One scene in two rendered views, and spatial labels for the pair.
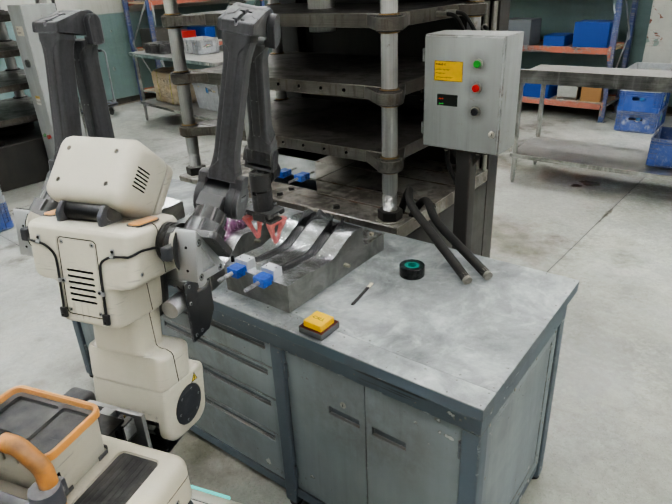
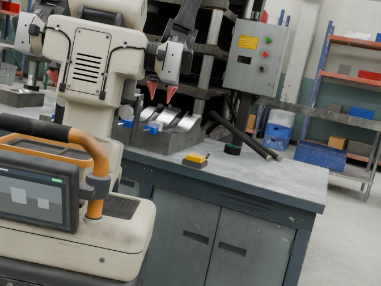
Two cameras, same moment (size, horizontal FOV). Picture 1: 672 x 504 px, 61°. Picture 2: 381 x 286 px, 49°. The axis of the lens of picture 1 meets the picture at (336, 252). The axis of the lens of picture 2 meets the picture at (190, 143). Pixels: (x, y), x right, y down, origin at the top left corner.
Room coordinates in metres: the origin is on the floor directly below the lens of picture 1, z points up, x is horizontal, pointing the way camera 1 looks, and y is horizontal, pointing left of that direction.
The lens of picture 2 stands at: (-0.15, 0.66, 1.18)
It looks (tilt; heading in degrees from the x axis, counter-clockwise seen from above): 11 degrees down; 339
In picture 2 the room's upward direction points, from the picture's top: 11 degrees clockwise
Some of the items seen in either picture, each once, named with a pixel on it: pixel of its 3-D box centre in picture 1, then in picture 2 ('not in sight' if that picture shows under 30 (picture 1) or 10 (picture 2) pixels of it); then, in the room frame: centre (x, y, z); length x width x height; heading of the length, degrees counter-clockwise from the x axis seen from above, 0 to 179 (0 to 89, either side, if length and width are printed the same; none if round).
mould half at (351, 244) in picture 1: (308, 249); (164, 126); (1.69, 0.09, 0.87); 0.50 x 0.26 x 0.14; 142
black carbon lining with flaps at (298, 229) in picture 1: (302, 237); (163, 116); (1.69, 0.11, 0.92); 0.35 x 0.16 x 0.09; 142
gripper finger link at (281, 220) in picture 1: (271, 226); (166, 91); (1.47, 0.18, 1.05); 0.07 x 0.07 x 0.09; 52
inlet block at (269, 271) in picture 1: (260, 281); (149, 129); (1.45, 0.22, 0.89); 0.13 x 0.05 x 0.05; 142
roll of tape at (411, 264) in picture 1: (412, 269); (232, 149); (1.62, -0.24, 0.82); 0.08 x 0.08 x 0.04
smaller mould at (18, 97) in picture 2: (152, 213); (19, 97); (2.18, 0.73, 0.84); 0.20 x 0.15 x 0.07; 142
